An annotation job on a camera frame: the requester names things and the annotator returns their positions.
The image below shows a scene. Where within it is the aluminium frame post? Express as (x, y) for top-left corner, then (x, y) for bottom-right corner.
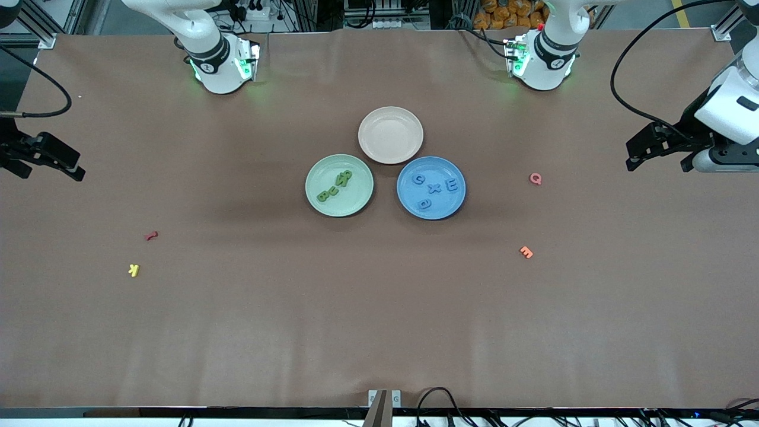
(15, 0), (81, 49)
(713, 0), (759, 42)

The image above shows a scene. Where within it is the pink plate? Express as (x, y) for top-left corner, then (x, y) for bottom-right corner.
(358, 106), (425, 165)

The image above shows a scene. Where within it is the green plate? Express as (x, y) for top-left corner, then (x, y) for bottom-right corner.
(305, 154), (375, 218)

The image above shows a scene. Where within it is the blue plate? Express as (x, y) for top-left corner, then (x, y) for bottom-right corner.
(396, 156), (467, 221)

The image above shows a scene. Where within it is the orange fruit pile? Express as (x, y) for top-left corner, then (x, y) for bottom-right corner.
(473, 0), (547, 30)

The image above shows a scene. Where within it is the brown post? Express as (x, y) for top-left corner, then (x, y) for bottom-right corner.
(363, 390), (389, 427)

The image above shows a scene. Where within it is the black table edge rail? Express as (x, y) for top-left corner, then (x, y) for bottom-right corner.
(0, 407), (759, 419)

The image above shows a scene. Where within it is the black looped cable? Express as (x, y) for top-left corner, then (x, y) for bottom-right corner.
(415, 387), (475, 427)

